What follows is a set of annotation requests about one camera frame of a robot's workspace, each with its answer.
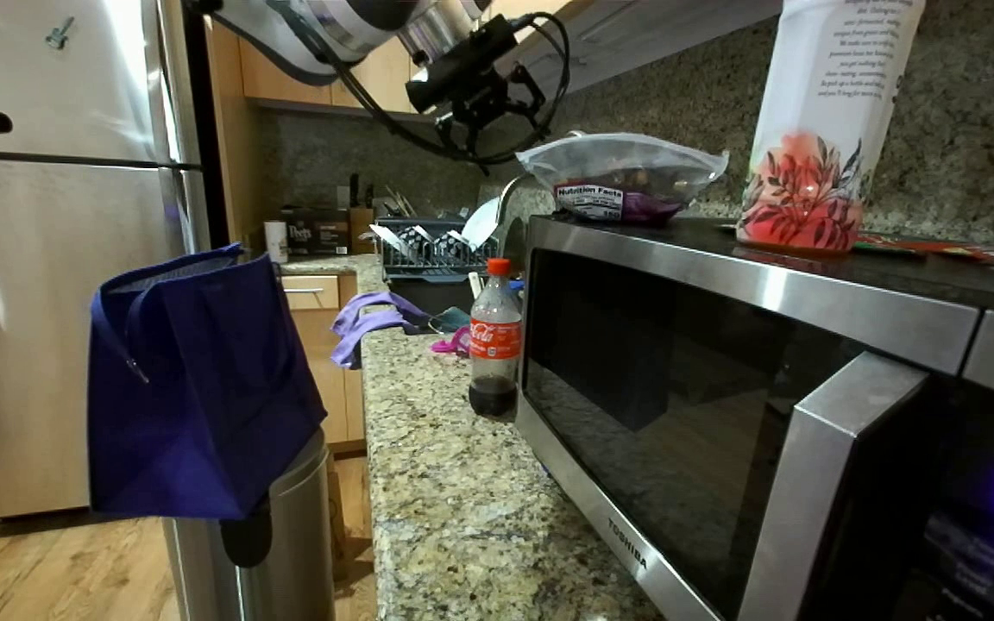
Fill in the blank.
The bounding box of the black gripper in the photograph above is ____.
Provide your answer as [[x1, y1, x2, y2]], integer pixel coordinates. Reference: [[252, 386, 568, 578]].
[[437, 75, 530, 163]]

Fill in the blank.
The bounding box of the white plate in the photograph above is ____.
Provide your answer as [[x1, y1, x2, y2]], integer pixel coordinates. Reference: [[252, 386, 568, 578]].
[[460, 177, 525, 253]]

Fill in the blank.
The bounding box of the dish rack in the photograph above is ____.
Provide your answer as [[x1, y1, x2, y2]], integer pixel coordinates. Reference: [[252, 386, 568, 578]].
[[368, 217, 504, 286]]

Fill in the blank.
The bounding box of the clear plastic snack bag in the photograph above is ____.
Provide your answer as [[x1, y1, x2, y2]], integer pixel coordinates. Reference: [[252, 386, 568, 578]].
[[513, 129, 736, 228]]

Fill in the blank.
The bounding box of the wooden knife block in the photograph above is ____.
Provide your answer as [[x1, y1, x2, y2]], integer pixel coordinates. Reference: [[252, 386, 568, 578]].
[[341, 168, 380, 260]]

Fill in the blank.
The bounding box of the pink purple scrubber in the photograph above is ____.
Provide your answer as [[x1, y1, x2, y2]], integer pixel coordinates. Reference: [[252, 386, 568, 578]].
[[426, 320, 477, 361]]

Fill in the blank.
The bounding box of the cola bottle red label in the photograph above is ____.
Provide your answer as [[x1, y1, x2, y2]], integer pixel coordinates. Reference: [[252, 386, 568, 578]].
[[465, 254, 529, 423]]

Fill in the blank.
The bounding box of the purple cloth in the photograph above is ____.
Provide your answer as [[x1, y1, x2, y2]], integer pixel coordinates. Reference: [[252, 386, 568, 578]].
[[329, 286, 428, 373]]

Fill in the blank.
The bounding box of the white cup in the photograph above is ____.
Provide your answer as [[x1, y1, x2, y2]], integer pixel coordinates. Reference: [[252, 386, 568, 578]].
[[261, 217, 294, 267]]

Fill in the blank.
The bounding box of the wood base cabinet with drawer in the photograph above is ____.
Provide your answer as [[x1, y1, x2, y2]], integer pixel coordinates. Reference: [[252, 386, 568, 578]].
[[276, 267, 368, 456]]

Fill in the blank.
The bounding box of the blue cloth bag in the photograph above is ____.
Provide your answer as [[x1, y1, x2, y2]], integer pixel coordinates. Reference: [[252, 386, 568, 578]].
[[87, 240, 332, 523]]

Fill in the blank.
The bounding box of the stainless steel microwave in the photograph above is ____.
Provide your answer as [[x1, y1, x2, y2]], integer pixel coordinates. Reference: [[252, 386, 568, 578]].
[[511, 209, 994, 621]]

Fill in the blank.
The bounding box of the stainless steel trash can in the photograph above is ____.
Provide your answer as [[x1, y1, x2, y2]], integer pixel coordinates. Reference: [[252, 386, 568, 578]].
[[162, 423, 341, 621]]

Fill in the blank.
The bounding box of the stainless steel refrigerator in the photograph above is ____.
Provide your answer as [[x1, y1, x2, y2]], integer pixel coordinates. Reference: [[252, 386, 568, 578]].
[[0, 0, 214, 528]]

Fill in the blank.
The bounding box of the red flat packet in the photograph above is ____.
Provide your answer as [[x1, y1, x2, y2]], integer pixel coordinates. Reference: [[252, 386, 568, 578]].
[[849, 232, 994, 269]]

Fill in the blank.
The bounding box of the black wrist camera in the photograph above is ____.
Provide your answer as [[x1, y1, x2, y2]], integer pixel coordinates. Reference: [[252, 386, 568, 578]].
[[404, 14, 525, 116]]

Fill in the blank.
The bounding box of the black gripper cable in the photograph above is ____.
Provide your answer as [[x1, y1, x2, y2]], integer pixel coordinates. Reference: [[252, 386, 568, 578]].
[[329, 8, 576, 166]]

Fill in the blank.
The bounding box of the light wood wall cabinet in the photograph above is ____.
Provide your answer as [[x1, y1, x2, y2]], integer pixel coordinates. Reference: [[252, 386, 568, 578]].
[[484, 0, 576, 26]]

